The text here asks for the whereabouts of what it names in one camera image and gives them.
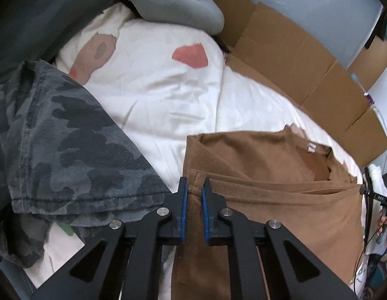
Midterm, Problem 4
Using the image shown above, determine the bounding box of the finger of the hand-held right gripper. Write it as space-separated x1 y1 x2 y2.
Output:
365 166 374 194

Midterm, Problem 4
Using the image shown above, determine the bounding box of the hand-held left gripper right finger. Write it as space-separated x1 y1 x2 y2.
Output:
201 177 358 300

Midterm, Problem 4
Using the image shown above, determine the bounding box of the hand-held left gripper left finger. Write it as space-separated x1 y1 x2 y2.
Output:
31 177 189 300

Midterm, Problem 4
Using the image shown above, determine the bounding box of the brown printed T-shirt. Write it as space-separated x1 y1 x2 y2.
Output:
170 124 369 300

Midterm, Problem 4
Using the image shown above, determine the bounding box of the white fluffy plush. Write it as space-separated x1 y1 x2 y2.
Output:
368 162 385 194

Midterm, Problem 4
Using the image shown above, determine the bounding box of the teal cartoon blanket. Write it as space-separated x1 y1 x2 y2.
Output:
365 247 387 291

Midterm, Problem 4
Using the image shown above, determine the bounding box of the cream printed blanket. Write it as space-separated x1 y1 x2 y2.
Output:
25 1 387 300

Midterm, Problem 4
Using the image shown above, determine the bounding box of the grey camouflage garment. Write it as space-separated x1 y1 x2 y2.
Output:
0 59 175 268

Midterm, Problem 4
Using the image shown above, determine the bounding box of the brown cardboard sheet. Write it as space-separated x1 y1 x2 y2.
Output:
189 0 387 168

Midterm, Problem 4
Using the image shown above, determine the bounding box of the grey neck pillow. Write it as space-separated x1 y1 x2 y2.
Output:
118 0 225 35

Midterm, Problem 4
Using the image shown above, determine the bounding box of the dark grey garment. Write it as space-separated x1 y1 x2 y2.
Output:
0 0 125 85

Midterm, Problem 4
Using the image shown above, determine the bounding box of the black cable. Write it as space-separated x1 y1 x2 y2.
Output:
353 200 387 291

